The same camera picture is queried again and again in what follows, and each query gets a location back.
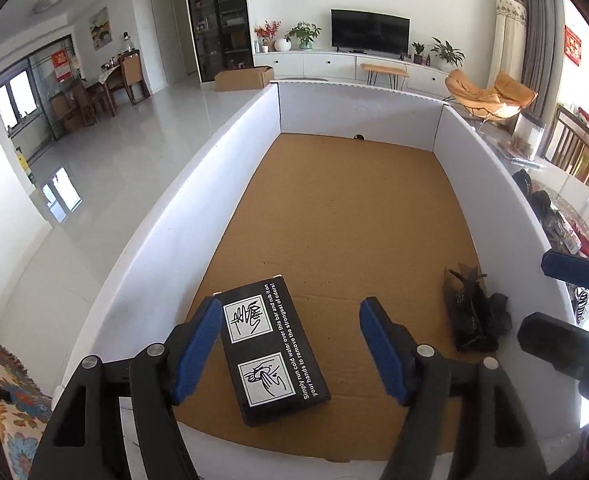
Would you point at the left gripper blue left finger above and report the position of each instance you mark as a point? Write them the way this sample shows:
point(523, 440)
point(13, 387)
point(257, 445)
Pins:
point(84, 437)

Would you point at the red wall hanging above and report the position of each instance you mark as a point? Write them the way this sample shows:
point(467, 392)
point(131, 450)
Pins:
point(572, 46)

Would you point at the framed wall painting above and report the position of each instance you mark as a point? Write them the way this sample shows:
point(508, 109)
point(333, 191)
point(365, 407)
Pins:
point(100, 29)

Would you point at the floral patterned cushion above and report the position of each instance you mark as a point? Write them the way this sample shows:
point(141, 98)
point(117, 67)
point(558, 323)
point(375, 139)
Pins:
point(24, 414)

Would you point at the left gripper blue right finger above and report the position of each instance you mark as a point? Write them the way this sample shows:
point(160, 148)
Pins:
point(495, 439)

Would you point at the green potted plant right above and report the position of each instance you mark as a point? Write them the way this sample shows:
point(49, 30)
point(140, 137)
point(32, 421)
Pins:
point(447, 57)

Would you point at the red folded packet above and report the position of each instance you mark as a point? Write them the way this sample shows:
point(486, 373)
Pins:
point(583, 239)

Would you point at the grey curtain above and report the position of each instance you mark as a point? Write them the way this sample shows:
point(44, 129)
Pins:
point(543, 55)

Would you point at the large white cardboard bin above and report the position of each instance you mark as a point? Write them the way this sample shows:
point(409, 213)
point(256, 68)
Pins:
point(345, 191)

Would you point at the green potted plant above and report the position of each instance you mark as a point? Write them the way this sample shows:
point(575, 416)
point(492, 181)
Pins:
point(305, 34)
point(447, 57)

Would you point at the wooden dining chair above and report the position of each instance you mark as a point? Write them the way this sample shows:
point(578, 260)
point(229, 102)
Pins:
point(568, 146)

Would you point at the orange lounge chair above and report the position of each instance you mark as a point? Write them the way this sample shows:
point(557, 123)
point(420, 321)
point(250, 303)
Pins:
point(505, 99)

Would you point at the black printed cardboard box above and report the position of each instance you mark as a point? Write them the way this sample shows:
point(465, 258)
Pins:
point(273, 367)

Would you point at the black flat television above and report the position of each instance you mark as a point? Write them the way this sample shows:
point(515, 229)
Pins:
point(368, 31)

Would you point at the dark glass display cabinet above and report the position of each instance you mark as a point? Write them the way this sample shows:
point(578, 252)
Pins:
point(221, 33)

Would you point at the green potted plant left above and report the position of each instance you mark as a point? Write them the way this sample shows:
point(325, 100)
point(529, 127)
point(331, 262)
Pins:
point(305, 34)

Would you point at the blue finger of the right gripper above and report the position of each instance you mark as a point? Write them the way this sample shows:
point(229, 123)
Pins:
point(566, 268)
point(563, 345)

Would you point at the black flower hair accessory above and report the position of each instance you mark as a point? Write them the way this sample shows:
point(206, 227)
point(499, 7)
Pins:
point(477, 320)

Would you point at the black velvet scrunchie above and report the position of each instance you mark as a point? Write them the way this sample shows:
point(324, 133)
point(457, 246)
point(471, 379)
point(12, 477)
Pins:
point(539, 201)

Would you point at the red flower vase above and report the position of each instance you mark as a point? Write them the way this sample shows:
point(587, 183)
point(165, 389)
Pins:
point(266, 34)

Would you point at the covered standing air conditioner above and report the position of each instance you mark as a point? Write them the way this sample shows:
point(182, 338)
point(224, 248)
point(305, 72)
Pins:
point(509, 39)

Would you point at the small wooden bench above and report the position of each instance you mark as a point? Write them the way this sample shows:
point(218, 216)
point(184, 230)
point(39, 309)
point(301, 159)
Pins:
point(397, 76)

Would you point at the clear plastic jar black lid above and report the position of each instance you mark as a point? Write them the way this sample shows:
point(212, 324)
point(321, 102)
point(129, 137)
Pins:
point(527, 136)

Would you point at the brown cardboard box on floor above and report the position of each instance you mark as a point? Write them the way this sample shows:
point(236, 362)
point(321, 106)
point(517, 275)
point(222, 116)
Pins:
point(242, 79)

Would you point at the white low tv cabinet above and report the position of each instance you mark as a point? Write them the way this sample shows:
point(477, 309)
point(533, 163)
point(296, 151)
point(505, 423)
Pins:
point(345, 67)

